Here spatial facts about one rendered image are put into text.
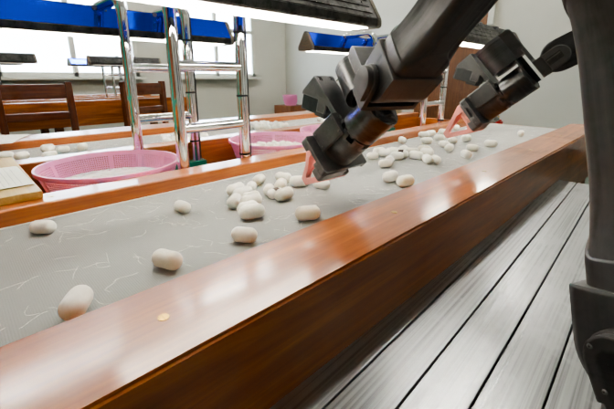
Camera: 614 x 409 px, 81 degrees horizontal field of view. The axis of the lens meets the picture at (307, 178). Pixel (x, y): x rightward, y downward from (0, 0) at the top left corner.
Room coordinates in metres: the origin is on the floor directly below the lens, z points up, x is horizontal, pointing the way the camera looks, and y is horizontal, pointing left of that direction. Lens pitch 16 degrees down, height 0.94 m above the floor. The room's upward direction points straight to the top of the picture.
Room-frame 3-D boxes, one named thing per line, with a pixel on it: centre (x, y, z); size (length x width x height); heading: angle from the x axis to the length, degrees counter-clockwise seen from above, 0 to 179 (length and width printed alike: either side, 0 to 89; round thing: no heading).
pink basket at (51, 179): (0.73, 0.41, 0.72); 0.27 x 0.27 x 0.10
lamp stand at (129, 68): (0.99, 0.42, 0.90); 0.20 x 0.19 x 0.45; 134
